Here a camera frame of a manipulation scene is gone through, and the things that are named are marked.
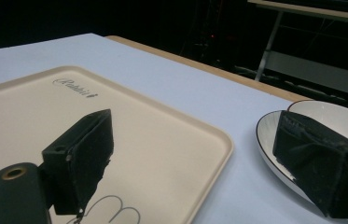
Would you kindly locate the beige plastic tray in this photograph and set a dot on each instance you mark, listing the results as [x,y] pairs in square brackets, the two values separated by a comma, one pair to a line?
[162,149]

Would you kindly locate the metal frame table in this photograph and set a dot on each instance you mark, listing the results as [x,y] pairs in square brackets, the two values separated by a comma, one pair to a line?
[314,67]

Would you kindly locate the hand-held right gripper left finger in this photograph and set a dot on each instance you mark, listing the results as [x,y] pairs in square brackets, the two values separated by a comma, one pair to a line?
[81,158]

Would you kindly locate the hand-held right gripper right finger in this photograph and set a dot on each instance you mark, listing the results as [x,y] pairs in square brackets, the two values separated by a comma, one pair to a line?
[317,161]

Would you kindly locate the white bowl with black rim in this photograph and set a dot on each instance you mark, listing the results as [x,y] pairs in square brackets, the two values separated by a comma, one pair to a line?
[333,116]

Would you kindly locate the white plate with black rim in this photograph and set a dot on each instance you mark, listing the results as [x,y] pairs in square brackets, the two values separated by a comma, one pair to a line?
[266,137]

